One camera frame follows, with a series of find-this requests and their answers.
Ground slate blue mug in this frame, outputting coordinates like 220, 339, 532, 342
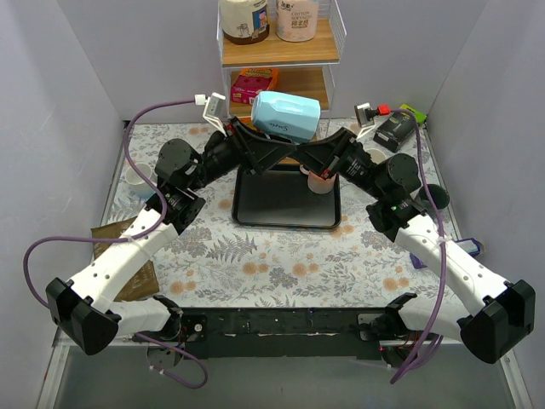
366, 148, 387, 164

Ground pink mug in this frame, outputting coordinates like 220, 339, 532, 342
300, 165, 336, 194

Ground light blue faceted mug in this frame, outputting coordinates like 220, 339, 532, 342
250, 91, 321, 143

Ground white and blue mug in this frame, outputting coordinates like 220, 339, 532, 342
125, 163, 157, 199

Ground dark grey mug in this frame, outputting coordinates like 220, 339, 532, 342
418, 184, 450, 210

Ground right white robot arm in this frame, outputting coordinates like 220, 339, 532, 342
293, 128, 536, 364

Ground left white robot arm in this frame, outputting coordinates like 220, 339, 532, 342
46, 118, 296, 355

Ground black green razor box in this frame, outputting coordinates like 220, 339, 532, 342
373, 113, 415, 153

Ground black serving tray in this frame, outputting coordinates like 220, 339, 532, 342
232, 164, 341, 229

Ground pink orange sponge box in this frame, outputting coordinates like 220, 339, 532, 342
230, 67, 279, 105

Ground floral table mat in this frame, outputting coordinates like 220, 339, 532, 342
100, 118, 478, 308

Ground brown cartoon paper roll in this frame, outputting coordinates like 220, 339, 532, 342
218, 0, 269, 45

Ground pink cotton tissue roll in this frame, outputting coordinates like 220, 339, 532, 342
276, 0, 319, 43

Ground purple white box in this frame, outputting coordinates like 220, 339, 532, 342
410, 238, 485, 269

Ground brown paper bag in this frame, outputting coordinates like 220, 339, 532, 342
90, 217, 159, 302

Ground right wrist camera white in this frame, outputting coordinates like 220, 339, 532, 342
354, 102, 392, 133

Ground white wire wooden shelf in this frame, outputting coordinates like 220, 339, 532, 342
216, 1, 347, 138

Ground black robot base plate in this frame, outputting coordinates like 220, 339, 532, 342
131, 306, 427, 361

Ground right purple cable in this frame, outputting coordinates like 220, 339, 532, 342
389, 108, 446, 385

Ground purple cable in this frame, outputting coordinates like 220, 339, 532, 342
389, 108, 446, 385
23, 98, 209, 389

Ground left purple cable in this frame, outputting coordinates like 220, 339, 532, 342
23, 98, 209, 389

